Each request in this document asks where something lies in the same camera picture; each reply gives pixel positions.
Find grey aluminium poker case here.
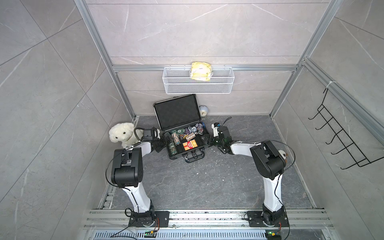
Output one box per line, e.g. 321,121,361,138
153,94,209,163

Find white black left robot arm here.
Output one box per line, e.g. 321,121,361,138
111,128,170,229

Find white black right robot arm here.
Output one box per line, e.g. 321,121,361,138
203,125,287,227

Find loose mixed poker chips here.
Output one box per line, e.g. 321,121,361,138
170,122,208,141

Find red white poker chip stack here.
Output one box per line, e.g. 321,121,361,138
172,133,181,146

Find green poker chip stack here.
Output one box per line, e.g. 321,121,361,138
168,142,178,156

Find playing card deck box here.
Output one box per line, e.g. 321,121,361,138
183,139,199,151

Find white fluffy plush sheep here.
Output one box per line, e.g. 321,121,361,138
109,123,144,149

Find brown white plush toy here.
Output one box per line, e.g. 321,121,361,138
279,150,287,161

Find yellow cloth bundle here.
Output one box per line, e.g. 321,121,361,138
190,62,212,82

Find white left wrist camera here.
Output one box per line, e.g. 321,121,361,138
151,127,161,139

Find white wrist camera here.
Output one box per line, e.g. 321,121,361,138
212,123,220,137
151,127,161,139

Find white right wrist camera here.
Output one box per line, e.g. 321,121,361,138
212,123,220,137

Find white wire mesh basket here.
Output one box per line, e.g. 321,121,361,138
162,67,235,95

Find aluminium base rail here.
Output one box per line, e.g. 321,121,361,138
78,209,339,240

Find black wire hook rack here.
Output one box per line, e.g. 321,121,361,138
308,88,384,170

